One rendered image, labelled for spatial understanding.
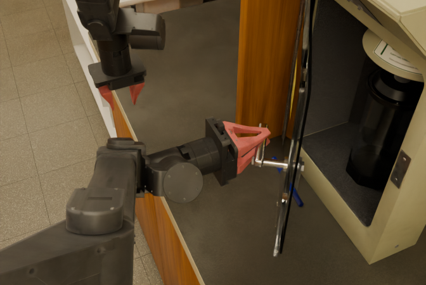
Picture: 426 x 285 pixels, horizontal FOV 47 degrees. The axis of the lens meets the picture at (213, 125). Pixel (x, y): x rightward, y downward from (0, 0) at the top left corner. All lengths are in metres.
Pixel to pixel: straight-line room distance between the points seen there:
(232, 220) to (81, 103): 1.86
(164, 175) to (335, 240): 0.46
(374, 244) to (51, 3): 3.10
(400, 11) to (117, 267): 0.37
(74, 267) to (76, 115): 2.39
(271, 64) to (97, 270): 0.75
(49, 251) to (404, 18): 0.40
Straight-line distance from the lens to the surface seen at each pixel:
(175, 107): 1.25
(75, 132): 2.61
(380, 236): 0.93
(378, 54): 0.80
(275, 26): 0.97
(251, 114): 1.09
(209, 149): 0.75
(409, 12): 0.56
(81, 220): 0.35
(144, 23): 0.89
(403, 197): 0.86
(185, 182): 0.67
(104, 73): 0.97
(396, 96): 0.86
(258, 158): 0.77
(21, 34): 3.44
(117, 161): 0.67
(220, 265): 0.96
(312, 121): 1.07
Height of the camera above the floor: 1.78
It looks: 44 degrees down
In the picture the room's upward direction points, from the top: straight up
